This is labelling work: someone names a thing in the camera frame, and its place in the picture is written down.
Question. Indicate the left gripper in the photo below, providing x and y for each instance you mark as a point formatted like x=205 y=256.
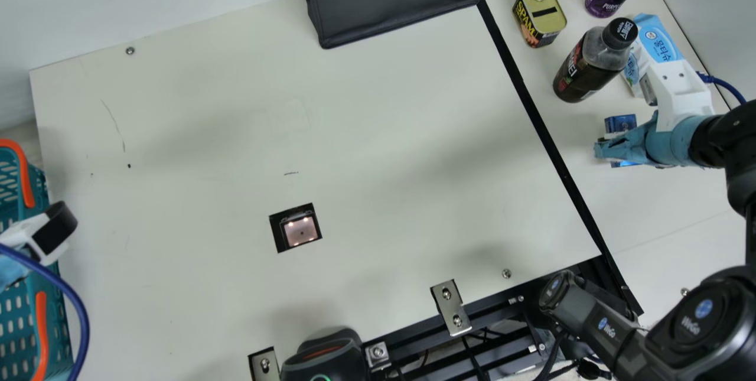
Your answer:
x=10 y=272

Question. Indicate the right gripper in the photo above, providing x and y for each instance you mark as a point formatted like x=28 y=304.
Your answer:
x=664 y=145

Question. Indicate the blue box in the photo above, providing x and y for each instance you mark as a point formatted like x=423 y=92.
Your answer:
x=620 y=123

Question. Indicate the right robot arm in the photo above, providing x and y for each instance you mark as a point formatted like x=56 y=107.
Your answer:
x=703 y=322

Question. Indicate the teal shopping basket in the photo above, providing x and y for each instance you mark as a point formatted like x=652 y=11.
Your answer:
x=23 y=322

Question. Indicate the small square scanner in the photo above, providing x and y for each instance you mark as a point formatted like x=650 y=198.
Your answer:
x=297 y=228

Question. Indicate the white and blue wipes pack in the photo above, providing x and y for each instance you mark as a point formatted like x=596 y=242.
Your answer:
x=658 y=44

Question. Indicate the dark coffee bottle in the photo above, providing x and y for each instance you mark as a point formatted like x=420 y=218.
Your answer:
x=590 y=62

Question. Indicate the black strip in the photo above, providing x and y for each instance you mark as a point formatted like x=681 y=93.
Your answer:
x=543 y=139

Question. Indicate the rectangular gold tin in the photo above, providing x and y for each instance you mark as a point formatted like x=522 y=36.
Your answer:
x=538 y=15

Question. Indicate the black device with green light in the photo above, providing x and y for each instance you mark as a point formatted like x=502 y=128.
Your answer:
x=325 y=357

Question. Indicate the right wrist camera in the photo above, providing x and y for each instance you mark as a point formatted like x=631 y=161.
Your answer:
x=679 y=94

